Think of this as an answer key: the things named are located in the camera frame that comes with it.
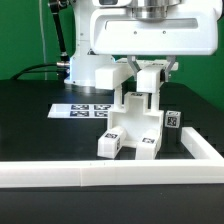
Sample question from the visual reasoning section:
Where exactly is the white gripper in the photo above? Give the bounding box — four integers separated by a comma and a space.
90, 0, 219, 82

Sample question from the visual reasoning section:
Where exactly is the white chair seat part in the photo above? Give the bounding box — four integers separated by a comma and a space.
107, 90, 164, 149

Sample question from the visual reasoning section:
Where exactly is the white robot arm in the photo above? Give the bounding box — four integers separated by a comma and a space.
67, 0, 224, 88

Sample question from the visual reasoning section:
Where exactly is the white tagged cube right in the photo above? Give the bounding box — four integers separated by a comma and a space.
165, 111, 181, 128

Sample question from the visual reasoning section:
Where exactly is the white flat tagged plate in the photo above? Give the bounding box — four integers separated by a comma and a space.
48, 104, 111, 119

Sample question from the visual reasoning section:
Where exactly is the white boundary fence frame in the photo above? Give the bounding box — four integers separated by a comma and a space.
0, 127, 224, 188

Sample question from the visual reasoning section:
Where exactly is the black cable bundle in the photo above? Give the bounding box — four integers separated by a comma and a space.
10, 61, 71, 81

